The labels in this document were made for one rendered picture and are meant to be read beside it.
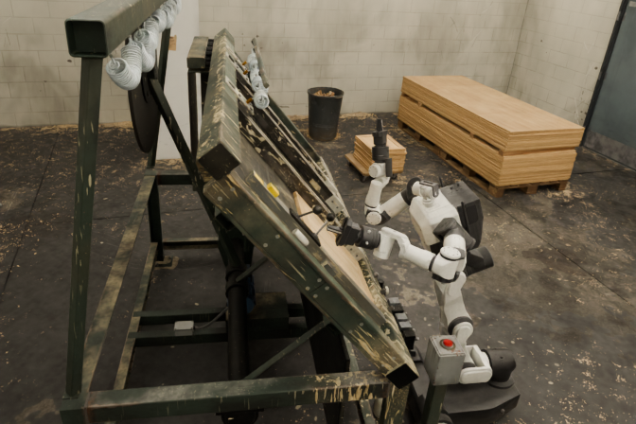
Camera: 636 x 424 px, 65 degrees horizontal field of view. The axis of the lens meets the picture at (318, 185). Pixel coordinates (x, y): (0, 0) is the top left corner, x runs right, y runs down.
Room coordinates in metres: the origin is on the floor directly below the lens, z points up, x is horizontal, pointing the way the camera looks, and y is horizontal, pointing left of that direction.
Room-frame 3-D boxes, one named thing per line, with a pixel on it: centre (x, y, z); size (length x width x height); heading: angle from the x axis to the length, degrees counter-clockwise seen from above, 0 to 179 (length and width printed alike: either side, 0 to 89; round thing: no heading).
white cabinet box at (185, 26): (5.79, 1.80, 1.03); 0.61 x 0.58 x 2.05; 21
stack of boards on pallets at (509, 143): (6.38, -2.04, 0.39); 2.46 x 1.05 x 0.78; 21
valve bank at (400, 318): (2.05, -0.45, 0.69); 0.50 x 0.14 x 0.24; 11
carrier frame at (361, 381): (2.49, 0.44, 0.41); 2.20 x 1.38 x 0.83; 11
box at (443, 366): (1.63, -0.60, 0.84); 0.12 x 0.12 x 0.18; 11
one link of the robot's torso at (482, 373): (2.20, -0.95, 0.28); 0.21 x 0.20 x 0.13; 101
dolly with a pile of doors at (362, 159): (5.53, -0.64, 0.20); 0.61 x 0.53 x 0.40; 21
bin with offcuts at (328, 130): (6.68, -0.01, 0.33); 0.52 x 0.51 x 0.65; 21
